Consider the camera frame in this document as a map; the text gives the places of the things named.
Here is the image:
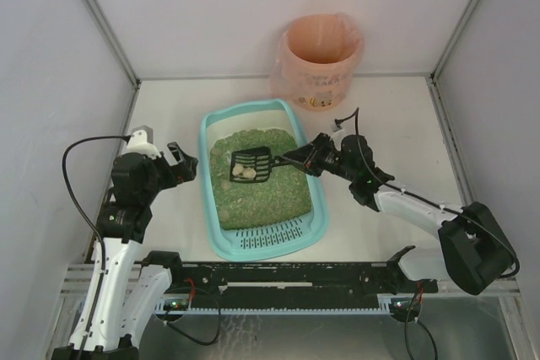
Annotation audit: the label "black litter scoop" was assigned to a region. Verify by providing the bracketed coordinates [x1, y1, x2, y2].
[229, 147, 288, 184]

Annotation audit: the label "small pale litter clump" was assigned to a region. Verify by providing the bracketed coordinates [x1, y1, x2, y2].
[241, 168, 257, 180]

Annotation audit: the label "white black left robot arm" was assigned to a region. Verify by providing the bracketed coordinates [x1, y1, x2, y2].
[52, 136, 198, 359]

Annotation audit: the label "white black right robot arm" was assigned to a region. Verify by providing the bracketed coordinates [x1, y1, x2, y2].
[283, 133, 520, 295]

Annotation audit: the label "green cat litter pellets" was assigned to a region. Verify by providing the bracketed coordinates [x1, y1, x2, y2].
[209, 129, 311, 230]

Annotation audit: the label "pale green litter clump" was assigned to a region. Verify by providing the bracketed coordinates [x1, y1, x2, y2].
[220, 181, 231, 191]
[219, 211, 230, 221]

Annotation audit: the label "teal litter box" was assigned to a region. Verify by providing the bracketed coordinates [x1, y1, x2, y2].
[197, 99, 329, 261]

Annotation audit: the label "orange lined waste bin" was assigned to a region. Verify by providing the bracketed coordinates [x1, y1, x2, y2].
[269, 13, 365, 111]

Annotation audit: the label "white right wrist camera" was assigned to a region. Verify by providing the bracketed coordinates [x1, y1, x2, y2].
[331, 120, 346, 133]

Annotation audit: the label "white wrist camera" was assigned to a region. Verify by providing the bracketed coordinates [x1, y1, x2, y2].
[331, 120, 346, 133]
[125, 126, 161, 159]

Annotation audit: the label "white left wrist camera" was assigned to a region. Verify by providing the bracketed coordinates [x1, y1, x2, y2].
[125, 126, 161, 159]

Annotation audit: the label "black right camera cable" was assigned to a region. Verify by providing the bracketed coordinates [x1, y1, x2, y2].
[335, 107, 521, 279]

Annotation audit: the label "black camera cable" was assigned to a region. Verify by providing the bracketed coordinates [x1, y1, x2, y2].
[62, 135, 132, 247]
[335, 107, 521, 279]

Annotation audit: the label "black left camera cable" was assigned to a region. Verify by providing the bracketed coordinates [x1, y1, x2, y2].
[62, 135, 132, 247]

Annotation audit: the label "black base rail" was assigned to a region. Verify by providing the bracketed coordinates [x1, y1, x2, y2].
[169, 262, 438, 301]

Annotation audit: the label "light blue cable duct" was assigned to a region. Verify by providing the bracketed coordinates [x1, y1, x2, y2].
[154, 291, 412, 316]

